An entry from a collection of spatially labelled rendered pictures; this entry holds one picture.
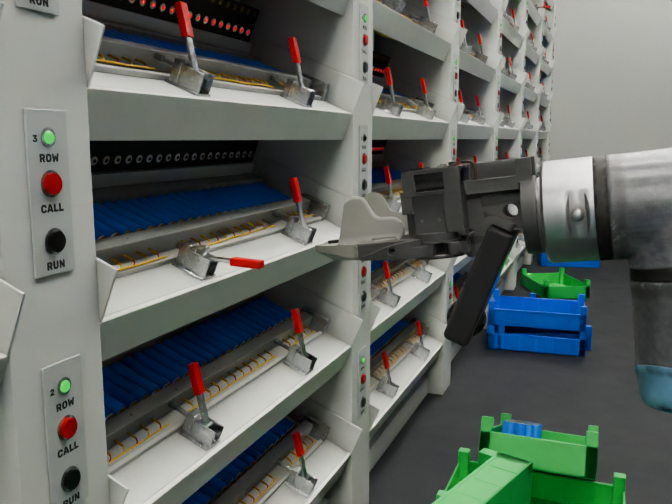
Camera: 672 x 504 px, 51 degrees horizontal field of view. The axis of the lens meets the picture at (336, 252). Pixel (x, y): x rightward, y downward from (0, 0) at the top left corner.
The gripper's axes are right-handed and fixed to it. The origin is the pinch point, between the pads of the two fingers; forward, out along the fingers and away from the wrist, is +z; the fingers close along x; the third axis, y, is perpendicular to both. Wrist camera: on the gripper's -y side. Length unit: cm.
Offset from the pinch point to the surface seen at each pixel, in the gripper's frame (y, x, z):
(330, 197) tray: 3.9, -41.4, 16.9
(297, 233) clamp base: 0.0, -24.7, 15.7
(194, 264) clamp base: 0.0, 1.9, 15.5
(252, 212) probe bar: 3.8, -19.5, 19.5
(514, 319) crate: -46, -159, 7
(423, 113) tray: 19, -95, 14
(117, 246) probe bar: 3.3, 9.6, 18.7
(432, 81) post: 27, -112, 15
